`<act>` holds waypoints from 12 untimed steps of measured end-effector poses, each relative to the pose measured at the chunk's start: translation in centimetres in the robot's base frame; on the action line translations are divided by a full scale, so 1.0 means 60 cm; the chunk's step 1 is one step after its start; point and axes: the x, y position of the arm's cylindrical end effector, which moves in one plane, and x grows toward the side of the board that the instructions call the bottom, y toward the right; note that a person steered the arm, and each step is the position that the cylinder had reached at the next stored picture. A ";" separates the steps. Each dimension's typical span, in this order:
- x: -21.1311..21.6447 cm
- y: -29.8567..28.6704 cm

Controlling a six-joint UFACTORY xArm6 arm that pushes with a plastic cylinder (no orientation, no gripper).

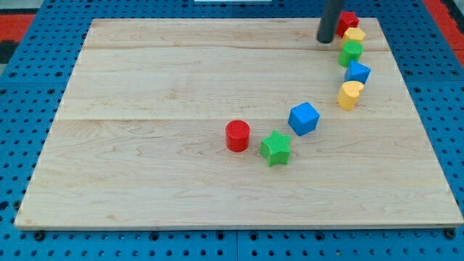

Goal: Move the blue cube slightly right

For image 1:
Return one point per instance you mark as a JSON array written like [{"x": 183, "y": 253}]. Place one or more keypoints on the blue cube block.
[{"x": 303, "y": 118}]

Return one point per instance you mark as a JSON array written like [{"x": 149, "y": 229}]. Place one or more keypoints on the red cylinder block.
[{"x": 237, "y": 133}]

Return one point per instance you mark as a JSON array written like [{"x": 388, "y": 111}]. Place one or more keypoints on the green star block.
[{"x": 276, "y": 148}]

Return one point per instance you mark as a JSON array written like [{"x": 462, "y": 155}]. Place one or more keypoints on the light wooden board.
[{"x": 138, "y": 140}]

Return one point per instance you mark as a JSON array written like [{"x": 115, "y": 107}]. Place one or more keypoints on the yellow heart block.
[{"x": 349, "y": 94}]

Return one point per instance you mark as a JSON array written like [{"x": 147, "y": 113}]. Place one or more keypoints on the blue triangular prism block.
[{"x": 357, "y": 72}]

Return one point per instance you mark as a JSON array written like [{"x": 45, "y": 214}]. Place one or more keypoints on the green cylinder block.
[{"x": 351, "y": 50}]

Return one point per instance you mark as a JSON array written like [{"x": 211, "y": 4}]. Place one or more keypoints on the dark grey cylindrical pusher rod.
[{"x": 329, "y": 21}]

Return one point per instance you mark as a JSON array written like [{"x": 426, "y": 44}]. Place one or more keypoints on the red star block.
[{"x": 346, "y": 20}]

